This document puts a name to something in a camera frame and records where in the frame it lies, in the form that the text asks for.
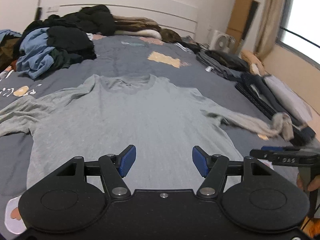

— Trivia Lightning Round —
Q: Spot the brown padded coat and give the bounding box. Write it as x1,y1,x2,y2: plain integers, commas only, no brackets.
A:
111,15,162,32

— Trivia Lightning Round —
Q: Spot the grey sweatshirt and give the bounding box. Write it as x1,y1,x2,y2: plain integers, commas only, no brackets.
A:
0,74,294,193

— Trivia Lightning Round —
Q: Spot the light grey folded garment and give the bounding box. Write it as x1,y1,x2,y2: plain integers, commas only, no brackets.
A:
264,75,313,125

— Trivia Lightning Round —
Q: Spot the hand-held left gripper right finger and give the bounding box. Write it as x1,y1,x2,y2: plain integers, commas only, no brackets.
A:
192,145,272,199

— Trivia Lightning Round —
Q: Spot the camouflage cloth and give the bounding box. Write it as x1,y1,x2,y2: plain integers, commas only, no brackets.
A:
160,29,184,44

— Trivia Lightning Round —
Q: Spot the white box fan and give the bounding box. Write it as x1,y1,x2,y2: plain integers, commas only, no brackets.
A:
209,29,237,54

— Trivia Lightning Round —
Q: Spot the person's right hand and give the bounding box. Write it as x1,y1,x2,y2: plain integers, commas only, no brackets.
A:
296,172,320,193

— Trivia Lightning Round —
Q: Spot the grey printed quilt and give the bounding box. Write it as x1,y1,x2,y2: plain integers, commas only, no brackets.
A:
0,34,313,235

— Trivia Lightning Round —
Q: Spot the black flat panel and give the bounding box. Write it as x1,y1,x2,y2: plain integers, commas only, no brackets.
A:
241,1,260,45

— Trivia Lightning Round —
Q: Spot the navy folded garment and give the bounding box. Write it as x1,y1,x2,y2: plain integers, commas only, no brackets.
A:
255,76,288,115

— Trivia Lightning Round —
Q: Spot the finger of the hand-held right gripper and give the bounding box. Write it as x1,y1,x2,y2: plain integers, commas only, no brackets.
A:
250,146,300,166

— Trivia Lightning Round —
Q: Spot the cream pillow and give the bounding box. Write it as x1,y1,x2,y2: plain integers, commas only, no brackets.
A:
115,29,163,40

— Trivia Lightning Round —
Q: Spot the light blue shirt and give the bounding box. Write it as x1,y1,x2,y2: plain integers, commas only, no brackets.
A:
15,27,57,80

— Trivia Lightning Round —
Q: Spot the window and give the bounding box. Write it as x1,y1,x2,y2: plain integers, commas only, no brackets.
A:
277,0,320,70

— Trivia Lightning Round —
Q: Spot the dark green garment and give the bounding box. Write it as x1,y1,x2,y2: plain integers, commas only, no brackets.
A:
51,49,84,69

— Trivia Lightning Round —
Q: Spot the black jacket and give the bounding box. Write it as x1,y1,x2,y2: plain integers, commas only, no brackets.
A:
49,4,117,37

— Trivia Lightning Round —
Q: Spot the navy dotted garment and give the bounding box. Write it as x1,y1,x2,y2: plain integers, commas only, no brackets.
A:
235,73,315,145

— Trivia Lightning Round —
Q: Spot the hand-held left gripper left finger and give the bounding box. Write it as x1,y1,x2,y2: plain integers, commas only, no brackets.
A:
54,144,137,200

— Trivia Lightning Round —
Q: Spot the tan plush toy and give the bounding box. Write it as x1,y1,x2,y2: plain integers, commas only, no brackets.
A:
241,50,265,76

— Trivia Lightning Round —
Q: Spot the beige curtain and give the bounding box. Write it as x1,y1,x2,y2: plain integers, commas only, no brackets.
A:
255,0,297,60

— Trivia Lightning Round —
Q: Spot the dark brown garment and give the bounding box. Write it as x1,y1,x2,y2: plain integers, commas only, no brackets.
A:
0,39,20,72

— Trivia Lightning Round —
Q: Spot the white headboard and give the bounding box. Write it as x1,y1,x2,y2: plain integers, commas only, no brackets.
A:
41,0,199,34

